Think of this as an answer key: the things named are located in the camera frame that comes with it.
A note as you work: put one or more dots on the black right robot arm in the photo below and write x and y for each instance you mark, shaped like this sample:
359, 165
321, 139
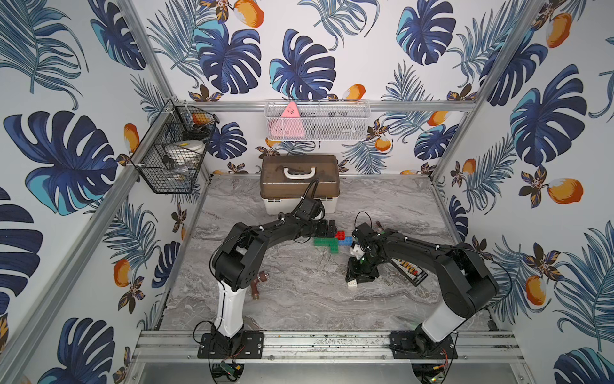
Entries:
466, 284

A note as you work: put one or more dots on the black wire basket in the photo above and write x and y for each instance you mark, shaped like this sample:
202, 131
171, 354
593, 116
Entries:
175, 123

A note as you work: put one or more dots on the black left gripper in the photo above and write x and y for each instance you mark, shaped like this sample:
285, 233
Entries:
321, 228

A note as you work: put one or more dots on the green lego brick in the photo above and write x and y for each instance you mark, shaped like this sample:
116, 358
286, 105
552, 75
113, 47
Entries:
334, 247
329, 242

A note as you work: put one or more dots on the brown lidded storage box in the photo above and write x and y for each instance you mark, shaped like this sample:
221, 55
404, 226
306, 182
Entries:
285, 179

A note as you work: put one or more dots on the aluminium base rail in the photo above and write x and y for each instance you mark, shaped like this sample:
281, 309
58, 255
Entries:
330, 347

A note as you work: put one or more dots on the white mesh wall basket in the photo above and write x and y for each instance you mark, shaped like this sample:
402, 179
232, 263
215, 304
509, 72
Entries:
326, 120

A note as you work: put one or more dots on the pink triangle card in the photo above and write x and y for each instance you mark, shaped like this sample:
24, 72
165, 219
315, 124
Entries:
288, 125

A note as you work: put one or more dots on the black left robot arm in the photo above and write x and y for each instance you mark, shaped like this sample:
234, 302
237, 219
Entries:
238, 260

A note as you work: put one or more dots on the white object in basket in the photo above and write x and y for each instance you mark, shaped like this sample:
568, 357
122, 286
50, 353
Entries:
181, 153

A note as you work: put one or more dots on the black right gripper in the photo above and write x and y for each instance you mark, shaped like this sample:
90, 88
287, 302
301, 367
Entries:
352, 272

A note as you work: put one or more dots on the blue lego brick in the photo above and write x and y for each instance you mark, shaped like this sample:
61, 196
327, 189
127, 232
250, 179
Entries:
347, 241

